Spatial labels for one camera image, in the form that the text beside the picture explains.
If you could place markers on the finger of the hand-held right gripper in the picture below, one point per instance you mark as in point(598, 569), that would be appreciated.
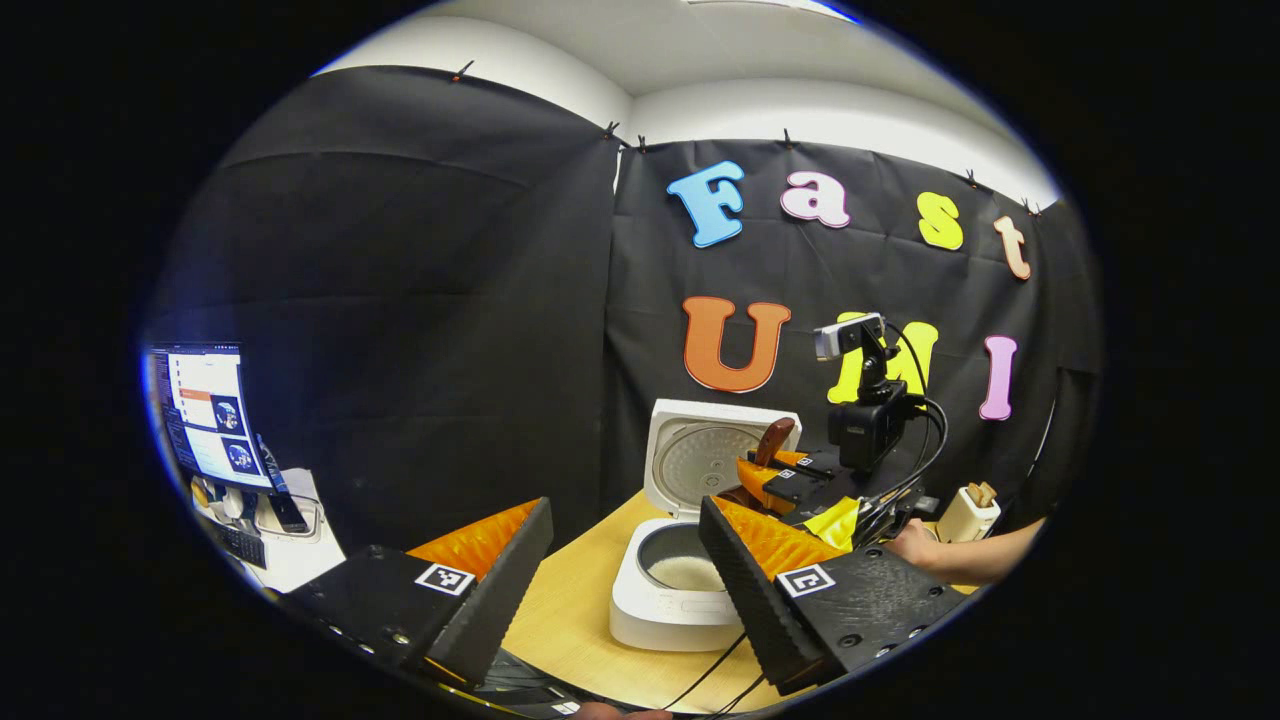
point(765, 483)
point(832, 522)

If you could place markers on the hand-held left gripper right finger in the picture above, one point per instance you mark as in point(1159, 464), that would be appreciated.
point(760, 600)

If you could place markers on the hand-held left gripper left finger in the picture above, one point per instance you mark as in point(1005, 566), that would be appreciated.
point(490, 600)

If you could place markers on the brown wooden spoon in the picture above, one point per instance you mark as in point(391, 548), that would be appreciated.
point(775, 440)

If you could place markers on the white rice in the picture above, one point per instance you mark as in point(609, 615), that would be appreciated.
point(685, 573)

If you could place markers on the white rice cooker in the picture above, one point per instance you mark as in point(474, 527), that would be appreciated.
point(660, 622)

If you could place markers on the white toaster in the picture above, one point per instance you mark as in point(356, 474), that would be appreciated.
point(963, 520)

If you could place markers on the white side desk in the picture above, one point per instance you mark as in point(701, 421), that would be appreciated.
point(300, 565)

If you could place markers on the black smartphone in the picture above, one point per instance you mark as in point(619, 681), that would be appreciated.
point(288, 512)

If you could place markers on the black keyboard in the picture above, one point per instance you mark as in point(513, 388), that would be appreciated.
point(240, 545)

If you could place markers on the black backdrop cloth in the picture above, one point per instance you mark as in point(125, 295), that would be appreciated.
point(450, 300)

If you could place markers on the computer monitor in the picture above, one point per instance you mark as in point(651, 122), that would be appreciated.
point(210, 415)

